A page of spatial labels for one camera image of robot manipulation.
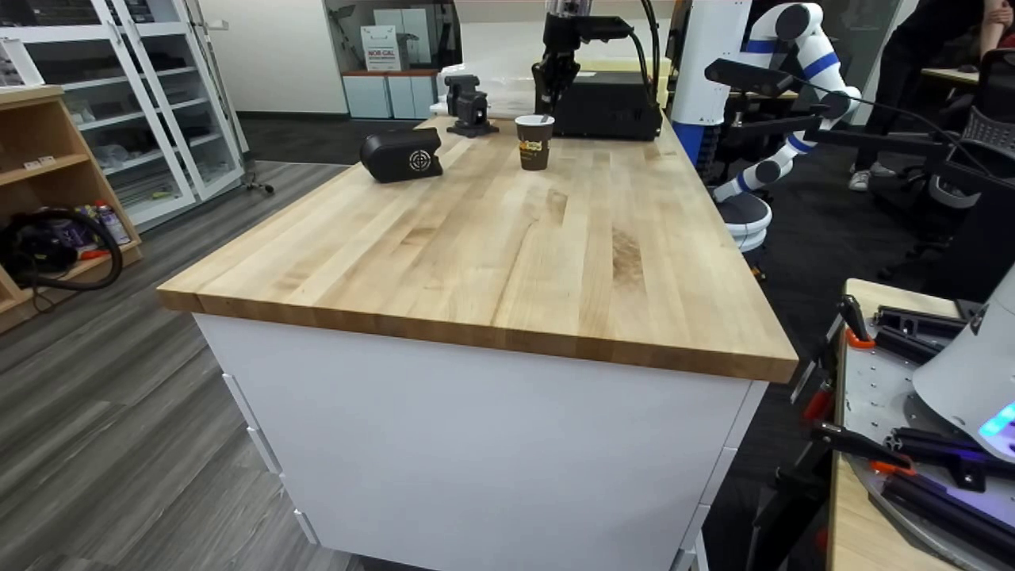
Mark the white printed box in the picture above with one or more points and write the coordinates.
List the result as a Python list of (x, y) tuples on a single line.
[(383, 48)]

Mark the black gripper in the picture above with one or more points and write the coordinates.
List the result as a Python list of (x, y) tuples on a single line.
[(564, 43)]

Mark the black orange clamp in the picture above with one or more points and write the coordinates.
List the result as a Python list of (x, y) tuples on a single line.
[(860, 441), (857, 321)]

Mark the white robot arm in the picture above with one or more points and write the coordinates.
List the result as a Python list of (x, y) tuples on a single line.
[(715, 65)]

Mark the light wooden shelf unit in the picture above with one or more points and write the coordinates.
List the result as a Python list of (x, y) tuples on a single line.
[(44, 138)]

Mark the white glass door cabinet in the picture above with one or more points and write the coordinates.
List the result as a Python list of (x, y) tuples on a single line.
[(129, 96)]

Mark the white blue robot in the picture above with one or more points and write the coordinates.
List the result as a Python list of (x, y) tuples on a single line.
[(804, 43)]

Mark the small black box device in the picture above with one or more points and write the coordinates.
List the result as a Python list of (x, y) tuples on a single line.
[(400, 159)]

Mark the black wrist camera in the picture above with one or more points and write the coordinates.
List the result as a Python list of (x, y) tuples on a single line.
[(608, 25)]

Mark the pale low cabinet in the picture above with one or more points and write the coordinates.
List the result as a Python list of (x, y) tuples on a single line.
[(385, 96)]

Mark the long black bars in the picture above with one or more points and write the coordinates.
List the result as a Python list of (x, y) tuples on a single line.
[(941, 502)]

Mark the person in black clothes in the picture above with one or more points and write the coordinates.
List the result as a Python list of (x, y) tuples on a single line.
[(932, 65)]

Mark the brown paper coffee cup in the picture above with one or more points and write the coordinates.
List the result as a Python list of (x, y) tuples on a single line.
[(533, 147)]

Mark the large black case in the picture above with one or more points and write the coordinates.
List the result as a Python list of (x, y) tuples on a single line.
[(608, 107)]

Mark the black flat tool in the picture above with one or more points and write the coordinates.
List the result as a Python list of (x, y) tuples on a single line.
[(922, 327)]

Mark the white base with blue light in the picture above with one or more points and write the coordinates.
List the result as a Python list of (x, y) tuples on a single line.
[(971, 369)]

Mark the wooden side table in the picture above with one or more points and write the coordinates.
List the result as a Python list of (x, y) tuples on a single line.
[(860, 528)]

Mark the red black clamp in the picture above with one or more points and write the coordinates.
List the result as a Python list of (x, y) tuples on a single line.
[(814, 398)]

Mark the black boom stand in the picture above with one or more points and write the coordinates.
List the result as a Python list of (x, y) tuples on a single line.
[(844, 135)]

